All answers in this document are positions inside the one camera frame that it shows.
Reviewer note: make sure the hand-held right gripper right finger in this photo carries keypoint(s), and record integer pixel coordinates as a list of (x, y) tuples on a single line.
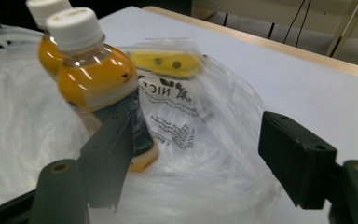
[(298, 161)]

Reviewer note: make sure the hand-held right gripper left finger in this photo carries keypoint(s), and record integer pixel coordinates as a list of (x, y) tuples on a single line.
[(108, 155)]

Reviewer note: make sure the orange juice bottle white cap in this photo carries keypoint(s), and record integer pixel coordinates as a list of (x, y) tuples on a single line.
[(96, 81), (48, 9)]

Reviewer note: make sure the translucent white plastic bag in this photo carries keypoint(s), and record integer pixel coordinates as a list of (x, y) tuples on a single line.
[(28, 109)]

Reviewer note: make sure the clear packet with yellow header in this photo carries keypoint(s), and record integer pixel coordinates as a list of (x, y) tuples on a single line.
[(167, 63)]

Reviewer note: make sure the gold metal stand leg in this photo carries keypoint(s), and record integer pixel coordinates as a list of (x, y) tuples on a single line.
[(345, 28)]

